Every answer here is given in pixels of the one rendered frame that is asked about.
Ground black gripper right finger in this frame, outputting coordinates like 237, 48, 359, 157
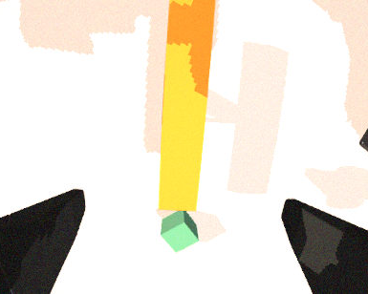
281, 198, 368, 294

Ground yellow bar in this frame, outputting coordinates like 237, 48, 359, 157
158, 0, 215, 212

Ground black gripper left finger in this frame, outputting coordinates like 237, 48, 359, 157
0, 189, 87, 294

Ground green cube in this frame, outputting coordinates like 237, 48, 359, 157
161, 211, 199, 254

